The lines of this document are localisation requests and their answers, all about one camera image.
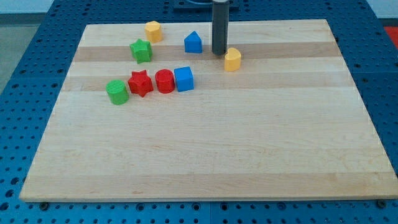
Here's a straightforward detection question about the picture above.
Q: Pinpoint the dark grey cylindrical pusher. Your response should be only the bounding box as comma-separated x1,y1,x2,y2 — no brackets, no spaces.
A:
211,0,229,55

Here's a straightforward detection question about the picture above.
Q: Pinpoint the yellow heart block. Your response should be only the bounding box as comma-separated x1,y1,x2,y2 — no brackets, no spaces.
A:
224,47,242,72

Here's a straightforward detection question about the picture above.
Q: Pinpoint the blue triangle block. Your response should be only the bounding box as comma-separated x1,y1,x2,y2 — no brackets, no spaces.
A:
184,31,202,54

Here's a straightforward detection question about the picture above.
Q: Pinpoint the yellow hexagon block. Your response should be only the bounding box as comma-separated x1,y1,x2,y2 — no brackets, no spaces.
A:
144,21,163,44

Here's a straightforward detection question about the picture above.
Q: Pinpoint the blue cube block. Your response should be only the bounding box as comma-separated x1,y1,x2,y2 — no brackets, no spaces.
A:
174,67,194,92

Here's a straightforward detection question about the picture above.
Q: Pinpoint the green star block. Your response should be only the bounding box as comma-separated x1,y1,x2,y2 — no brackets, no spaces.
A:
129,39,152,63

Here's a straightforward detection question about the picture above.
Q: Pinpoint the red cylinder block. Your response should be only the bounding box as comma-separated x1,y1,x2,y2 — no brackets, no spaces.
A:
155,69,175,94

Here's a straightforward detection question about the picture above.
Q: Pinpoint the red star block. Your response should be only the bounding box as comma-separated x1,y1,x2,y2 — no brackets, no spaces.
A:
127,70,154,97

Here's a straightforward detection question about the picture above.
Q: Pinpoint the wooden board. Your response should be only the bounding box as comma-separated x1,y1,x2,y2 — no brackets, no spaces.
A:
20,19,397,202

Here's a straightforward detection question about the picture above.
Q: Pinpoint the green cylinder block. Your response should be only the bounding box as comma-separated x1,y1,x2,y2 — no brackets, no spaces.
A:
106,80,129,105

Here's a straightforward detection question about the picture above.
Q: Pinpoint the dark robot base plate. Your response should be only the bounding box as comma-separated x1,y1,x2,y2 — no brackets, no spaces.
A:
172,0,241,13

